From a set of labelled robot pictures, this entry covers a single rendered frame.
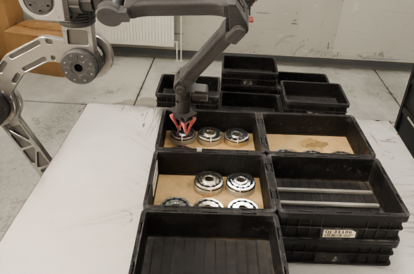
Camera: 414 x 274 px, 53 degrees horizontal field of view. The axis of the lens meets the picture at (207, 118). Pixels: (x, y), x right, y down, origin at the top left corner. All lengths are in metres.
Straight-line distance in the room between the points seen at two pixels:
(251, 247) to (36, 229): 0.75
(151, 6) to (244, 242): 0.75
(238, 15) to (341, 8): 3.38
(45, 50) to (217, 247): 1.03
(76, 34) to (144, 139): 0.60
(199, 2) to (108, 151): 0.92
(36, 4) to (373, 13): 3.79
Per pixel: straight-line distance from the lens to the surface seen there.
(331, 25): 4.60
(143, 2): 1.26
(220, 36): 1.31
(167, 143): 1.70
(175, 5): 1.24
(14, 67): 1.89
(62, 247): 1.52
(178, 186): 1.48
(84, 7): 1.30
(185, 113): 1.63
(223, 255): 1.27
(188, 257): 1.26
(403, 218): 1.39
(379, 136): 2.21
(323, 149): 1.76
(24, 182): 2.99
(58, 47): 1.77
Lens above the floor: 1.79
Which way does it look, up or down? 31 degrees down
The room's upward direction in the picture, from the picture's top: 2 degrees clockwise
